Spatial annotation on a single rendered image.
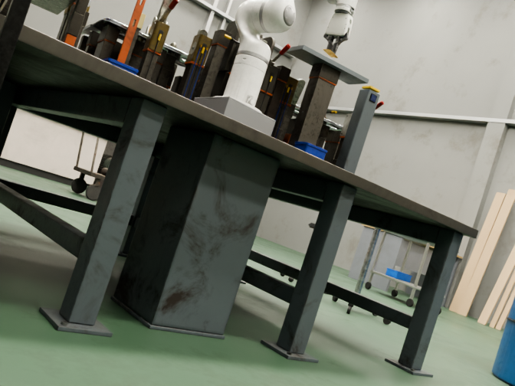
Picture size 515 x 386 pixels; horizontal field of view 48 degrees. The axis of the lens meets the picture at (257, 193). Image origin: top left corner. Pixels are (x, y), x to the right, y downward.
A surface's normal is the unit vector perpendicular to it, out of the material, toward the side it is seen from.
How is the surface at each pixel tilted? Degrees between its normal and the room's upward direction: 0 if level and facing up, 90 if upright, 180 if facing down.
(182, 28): 90
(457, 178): 90
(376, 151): 90
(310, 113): 90
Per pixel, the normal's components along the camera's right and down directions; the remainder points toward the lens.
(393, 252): -0.73, -0.26
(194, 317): 0.60, 0.17
